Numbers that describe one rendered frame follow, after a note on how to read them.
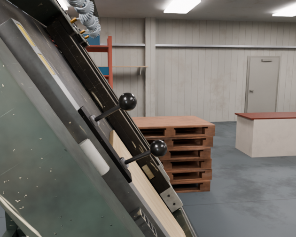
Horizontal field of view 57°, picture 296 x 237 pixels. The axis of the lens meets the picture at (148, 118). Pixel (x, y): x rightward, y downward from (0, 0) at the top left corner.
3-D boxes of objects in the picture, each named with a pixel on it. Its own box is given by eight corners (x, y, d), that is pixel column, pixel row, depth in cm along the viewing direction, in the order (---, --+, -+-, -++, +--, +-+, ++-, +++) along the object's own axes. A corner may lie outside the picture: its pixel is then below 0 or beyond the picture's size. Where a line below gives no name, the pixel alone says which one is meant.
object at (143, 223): (146, 246, 60) (158, 239, 60) (129, 223, 59) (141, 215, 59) (144, 235, 64) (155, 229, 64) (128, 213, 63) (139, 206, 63)
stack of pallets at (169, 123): (193, 169, 463) (195, 114, 448) (213, 191, 376) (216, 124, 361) (116, 172, 445) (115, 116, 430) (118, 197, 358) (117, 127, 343)
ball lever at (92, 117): (89, 134, 60) (136, 109, 54) (80, 120, 60) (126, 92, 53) (98, 126, 64) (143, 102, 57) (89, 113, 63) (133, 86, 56)
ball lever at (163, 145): (120, 176, 63) (167, 157, 56) (111, 163, 62) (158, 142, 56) (126, 167, 66) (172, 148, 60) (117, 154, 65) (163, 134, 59)
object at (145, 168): (150, 179, 137) (154, 176, 137) (141, 167, 136) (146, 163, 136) (149, 177, 140) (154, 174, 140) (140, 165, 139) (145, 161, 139)
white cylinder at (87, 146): (75, 148, 56) (97, 178, 57) (87, 139, 56) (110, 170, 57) (77, 144, 58) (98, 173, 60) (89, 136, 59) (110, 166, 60)
